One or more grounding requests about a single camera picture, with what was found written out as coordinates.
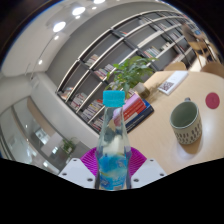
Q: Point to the red book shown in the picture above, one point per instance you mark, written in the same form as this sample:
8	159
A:
137	109

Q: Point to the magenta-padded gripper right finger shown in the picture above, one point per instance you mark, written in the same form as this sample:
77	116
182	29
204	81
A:
150	170

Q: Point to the white book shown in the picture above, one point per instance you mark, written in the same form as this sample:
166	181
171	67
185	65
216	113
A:
173	82

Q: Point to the green potted plant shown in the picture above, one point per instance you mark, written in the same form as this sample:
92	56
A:
131	71

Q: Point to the grey shelf unit with books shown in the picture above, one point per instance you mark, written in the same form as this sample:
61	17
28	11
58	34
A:
100	53

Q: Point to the small green background plant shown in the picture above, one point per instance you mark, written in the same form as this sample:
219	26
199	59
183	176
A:
69	145

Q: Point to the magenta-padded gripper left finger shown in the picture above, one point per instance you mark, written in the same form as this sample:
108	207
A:
75	171

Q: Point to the flat round red coaster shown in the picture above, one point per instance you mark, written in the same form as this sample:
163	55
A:
212	100

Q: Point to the ceiling lights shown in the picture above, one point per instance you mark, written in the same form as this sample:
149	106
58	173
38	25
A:
59	26

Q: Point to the wooden frame chair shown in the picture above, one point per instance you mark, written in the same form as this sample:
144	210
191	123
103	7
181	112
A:
201	50

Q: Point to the pink book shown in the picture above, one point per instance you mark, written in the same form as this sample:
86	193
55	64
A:
130	103

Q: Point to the green patterned ceramic mug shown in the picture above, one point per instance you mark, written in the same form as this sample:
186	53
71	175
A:
188	128

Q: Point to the beige curved-back chair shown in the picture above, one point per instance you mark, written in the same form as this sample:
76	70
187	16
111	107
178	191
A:
175	66
213	69

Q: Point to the clear bottle with turquoise cap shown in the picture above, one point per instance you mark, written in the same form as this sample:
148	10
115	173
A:
113	143

